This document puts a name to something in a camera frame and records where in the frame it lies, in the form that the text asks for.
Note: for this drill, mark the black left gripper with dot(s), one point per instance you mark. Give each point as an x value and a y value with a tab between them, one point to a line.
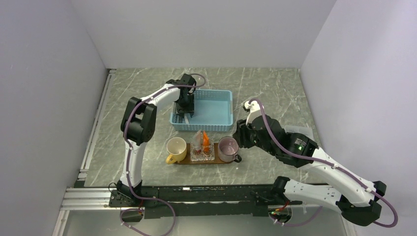
190	109

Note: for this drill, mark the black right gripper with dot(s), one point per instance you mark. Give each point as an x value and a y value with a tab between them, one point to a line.
241	134

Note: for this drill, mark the mauve ceramic mug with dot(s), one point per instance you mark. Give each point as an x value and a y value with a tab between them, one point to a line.
228	150

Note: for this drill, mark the yellow ceramic mug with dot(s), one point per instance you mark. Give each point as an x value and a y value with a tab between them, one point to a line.
177	149

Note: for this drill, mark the brown oval wooden tray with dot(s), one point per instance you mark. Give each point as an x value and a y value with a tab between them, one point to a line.
187	161

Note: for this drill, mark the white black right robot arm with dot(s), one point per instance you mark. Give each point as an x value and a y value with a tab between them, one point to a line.
355	198

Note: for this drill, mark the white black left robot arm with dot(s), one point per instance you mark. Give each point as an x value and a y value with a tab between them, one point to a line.
139	122

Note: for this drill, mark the light blue plastic basket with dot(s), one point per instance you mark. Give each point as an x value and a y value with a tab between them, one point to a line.
213	112

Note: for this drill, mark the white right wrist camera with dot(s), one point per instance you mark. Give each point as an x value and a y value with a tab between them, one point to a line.
254	110

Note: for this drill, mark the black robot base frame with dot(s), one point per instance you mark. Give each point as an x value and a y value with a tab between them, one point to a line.
210	200

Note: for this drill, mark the aluminium extrusion frame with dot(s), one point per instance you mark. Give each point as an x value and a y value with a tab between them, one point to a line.
79	197

